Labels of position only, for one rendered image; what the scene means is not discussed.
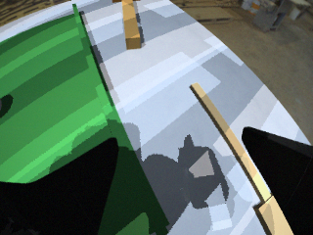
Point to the brown wooden mallet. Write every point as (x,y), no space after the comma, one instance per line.
(132,34)

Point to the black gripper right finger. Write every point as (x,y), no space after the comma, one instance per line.
(287,167)

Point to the green striped putting mat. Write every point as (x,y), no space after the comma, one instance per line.
(50,114)

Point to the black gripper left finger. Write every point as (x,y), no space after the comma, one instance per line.
(69,201)

